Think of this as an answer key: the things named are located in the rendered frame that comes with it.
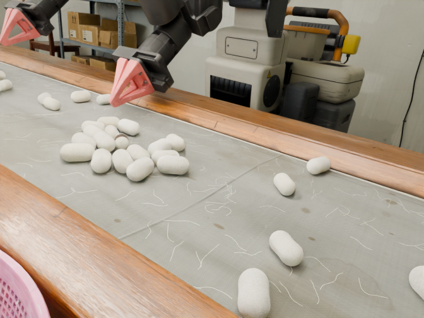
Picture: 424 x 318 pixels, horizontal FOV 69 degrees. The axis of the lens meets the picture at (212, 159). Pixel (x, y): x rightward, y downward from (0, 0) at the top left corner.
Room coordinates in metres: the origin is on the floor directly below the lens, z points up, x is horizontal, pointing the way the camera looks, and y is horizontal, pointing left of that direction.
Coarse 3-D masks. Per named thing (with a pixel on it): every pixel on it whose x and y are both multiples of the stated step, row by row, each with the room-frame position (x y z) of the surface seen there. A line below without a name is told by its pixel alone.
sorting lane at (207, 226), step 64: (0, 64) 0.83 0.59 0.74; (0, 128) 0.39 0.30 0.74; (64, 128) 0.42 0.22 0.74; (192, 128) 0.49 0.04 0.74; (64, 192) 0.25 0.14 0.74; (128, 192) 0.27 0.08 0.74; (192, 192) 0.28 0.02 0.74; (256, 192) 0.30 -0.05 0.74; (320, 192) 0.32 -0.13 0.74; (384, 192) 0.34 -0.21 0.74; (192, 256) 0.19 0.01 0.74; (256, 256) 0.20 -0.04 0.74; (320, 256) 0.21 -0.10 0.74; (384, 256) 0.22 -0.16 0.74
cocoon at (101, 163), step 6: (96, 150) 0.32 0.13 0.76; (102, 150) 0.32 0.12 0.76; (96, 156) 0.30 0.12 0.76; (102, 156) 0.30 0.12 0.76; (108, 156) 0.31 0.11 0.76; (96, 162) 0.29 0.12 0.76; (102, 162) 0.30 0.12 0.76; (108, 162) 0.30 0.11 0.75; (96, 168) 0.29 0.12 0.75; (102, 168) 0.29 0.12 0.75; (108, 168) 0.30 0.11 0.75
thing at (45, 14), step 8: (32, 0) 0.75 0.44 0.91; (40, 0) 0.76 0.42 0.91; (48, 0) 0.77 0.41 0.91; (24, 8) 0.74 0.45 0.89; (32, 8) 0.72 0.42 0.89; (40, 8) 0.75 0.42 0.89; (48, 8) 0.77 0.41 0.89; (56, 8) 0.79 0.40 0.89; (32, 16) 0.76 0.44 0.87; (40, 16) 0.74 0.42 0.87; (48, 16) 0.77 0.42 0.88; (48, 24) 0.74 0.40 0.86
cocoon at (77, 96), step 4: (76, 92) 0.56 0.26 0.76; (80, 92) 0.57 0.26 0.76; (84, 92) 0.57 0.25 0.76; (88, 92) 0.58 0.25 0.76; (72, 96) 0.56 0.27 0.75; (76, 96) 0.56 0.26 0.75; (80, 96) 0.56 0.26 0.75; (84, 96) 0.57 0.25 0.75; (88, 96) 0.57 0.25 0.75; (76, 100) 0.56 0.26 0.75; (80, 100) 0.56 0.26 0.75; (84, 100) 0.57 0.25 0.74; (88, 100) 0.58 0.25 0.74
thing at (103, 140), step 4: (100, 132) 0.37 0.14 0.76; (104, 132) 0.37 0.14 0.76; (96, 136) 0.36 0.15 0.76; (100, 136) 0.36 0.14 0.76; (104, 136) 0.36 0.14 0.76; (108, 136) 0.36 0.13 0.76; (96, 140) 0.36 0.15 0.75; (100, 140) 0.35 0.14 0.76; (104, 140) 0.35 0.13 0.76; (108, 140) 0.35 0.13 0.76; (112, 140) 0.36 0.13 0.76; (96, 144) 0.36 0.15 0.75; (100, 144) 0.35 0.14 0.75; (104, 144) 0.35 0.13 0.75; (108, 144) 0.35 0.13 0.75; (112, 144) 0.35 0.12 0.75; (104, 148) 0.35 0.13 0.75; (108, 148) 0.35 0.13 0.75; (112, 148) 0.35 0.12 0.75
